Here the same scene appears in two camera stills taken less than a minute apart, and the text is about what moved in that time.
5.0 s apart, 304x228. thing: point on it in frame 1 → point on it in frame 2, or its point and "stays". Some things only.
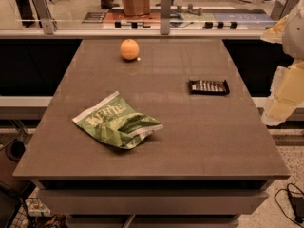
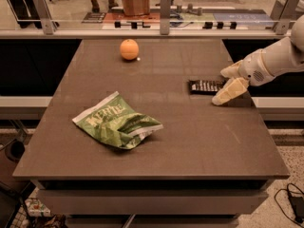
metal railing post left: (43, 11) stays
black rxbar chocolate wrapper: (208, 86) stays
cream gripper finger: (275, 33) → (233, 71)
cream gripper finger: (287, 90) → (233, 88)
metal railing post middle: (164, 12) stays
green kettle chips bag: (114, 122) stays
